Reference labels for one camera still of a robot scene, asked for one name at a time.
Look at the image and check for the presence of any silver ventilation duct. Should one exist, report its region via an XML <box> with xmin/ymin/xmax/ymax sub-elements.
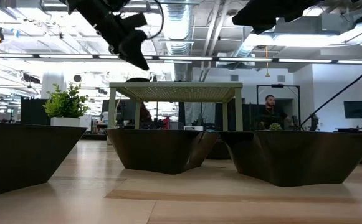
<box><xmin>159</xmin><ymin>0</ymin><xmax>194</xmax><ymax>82</ymax></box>

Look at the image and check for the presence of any black frame stand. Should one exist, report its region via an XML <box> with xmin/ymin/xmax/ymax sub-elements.
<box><xmin>256</xmin><ymin>83</ymin><xmax>302</xmax><ymax>131</ymax></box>

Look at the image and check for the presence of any pale green metal rack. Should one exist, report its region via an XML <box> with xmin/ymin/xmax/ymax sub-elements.
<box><xmin>106</xmin><ymin>82</ymin><xmax>244</xmax><ymax>146</ymax></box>

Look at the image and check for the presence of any person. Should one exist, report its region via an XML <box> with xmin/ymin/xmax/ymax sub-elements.
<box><xmin>257</xmin><ymin>94</ymin><xmax>293</xmax><ymax>131</ymax></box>
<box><xmin>139</xmin><ymin>101</ymin><xmax>153</xmax><ymax>124</ymax></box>

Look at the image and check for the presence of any black office partition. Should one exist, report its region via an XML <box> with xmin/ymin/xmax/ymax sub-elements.
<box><xmin>20</xmin><ymin>98</ymin><xmax>51</xmax><ymax>126</ymax></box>

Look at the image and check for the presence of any yellow hanging pendant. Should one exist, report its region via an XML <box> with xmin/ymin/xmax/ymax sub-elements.
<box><xmin>264</xmin><ymin>45</ymin><xmax>271</xmax><ymax>78</ymax></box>

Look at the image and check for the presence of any thin black rod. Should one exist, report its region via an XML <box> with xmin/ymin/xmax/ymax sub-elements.
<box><xmin>296</xmin><ymin>57</ymin><xmax>362</xmax><ymax>131</ymax></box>

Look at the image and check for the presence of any green plant in white pot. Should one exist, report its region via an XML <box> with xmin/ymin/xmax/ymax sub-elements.
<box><xmin>42</xmin><ymin>82</ymin><xmax>91</xmax><ymax>127</ymax></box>

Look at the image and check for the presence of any black angular plate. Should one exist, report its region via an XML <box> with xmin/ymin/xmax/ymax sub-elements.
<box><xmin>219</xmin><ymin>130</ymin><xmax>362</xmax><ymax>188</ymax></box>
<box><xmin>105</xmin><ymin>128</ymin><xmax>221</xmax><ymax>175</ymax></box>
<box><xmin>0</xmin><ymin>121</ymin><xmax>88</xmax><ymax>200</ymax></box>

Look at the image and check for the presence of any dark wall monitor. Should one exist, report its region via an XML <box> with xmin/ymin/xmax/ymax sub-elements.
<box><xmin>343</xmin><ymin>100</ymin><xmax>362</xmax><ymax>119</ymax></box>

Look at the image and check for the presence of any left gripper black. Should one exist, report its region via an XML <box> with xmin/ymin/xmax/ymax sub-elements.
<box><xmin>65</xmin><ymin>0</ymin><xmax>150</xmax><ymax>71</ymax></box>

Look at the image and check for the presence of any long ceiling light bar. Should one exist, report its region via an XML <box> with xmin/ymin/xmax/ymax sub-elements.
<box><xmin>0</xmin><ymin>53</ymin><xmax>362</xmax><ymax>65</ymax></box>

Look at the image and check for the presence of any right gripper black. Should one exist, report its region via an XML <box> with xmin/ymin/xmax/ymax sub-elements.
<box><xmin>232</xmin><ymin>0</ymin><xmax>325</xmax><ymax>35</ymax></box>

